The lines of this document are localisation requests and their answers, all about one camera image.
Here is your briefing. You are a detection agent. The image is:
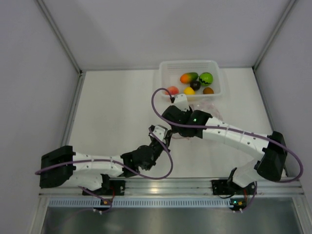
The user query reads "clear zip top bag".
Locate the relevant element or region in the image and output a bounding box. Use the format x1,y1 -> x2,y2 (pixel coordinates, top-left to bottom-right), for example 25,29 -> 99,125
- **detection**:
186,104 -> 223,139

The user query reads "yellow fake pepper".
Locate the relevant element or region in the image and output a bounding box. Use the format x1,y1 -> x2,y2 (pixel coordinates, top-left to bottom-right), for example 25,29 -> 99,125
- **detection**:
183,87 -> 195,95

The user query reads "brown fake kiwi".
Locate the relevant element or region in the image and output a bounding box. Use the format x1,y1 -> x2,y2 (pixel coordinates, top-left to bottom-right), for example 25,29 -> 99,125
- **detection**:
203,87 -> 214,95

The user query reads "dark purple fake plum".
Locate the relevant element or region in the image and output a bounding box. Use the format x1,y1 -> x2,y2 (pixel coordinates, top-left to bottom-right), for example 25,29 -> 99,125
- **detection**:
190,80 -> 201,91

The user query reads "orange peach fake fruit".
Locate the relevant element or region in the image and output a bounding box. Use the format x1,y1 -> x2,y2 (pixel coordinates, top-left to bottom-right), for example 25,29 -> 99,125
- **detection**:
165,86 -> 180,95

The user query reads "green fake apple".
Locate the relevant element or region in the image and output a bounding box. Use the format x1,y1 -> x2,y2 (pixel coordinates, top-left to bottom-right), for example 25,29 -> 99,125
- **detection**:
199,72 -> 214,86

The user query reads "orange green fake mango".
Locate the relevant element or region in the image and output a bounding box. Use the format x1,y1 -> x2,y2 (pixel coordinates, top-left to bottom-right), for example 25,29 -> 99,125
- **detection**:
180,72 -> 198,84

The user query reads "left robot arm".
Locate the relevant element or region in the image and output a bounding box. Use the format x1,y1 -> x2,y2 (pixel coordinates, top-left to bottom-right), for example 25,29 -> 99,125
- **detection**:
36,125 -> 173,195

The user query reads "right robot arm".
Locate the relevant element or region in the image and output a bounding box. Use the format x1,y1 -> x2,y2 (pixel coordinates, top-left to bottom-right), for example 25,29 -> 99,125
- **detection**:
161,105 -> 287,194

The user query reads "white plastic basket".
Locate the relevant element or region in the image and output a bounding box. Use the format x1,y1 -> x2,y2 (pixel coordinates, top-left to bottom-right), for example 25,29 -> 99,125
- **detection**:
159,60 -> 224,101

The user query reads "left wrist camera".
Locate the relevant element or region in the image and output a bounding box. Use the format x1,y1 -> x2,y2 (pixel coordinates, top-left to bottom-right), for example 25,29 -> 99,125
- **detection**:
152,125 -> 168,142

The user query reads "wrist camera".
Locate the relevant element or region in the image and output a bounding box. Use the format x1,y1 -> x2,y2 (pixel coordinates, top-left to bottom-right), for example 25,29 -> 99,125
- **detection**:
173,94 -> 190,112
152,125 -> 168,142

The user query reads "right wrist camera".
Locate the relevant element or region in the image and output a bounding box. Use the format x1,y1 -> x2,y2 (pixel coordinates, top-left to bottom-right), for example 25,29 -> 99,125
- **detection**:
173,94 -> 190,112

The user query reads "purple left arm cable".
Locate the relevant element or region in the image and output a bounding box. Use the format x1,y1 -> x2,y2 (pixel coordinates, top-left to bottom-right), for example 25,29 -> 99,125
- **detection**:
34,128 -> 174,180

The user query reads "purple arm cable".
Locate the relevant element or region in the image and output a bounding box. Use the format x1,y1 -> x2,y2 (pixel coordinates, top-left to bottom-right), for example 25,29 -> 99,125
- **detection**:
151,87 -> 305,183
34,128 -> 174,180

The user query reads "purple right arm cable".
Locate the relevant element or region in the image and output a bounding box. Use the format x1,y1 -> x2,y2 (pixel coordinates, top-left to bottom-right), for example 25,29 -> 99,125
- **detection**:
151,87 -> 305,183

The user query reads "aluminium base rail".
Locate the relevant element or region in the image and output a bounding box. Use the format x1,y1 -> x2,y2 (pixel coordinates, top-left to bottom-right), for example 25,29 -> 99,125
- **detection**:
39,177 -> 304,197

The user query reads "white slotted cable duct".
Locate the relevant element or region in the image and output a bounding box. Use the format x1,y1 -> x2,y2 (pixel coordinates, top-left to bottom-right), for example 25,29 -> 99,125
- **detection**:
49,197 -> 243,208

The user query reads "aluminium frame rail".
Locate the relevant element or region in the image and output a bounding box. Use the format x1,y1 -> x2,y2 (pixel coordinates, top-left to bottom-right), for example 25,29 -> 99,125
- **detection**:
36,0 -> 85,78

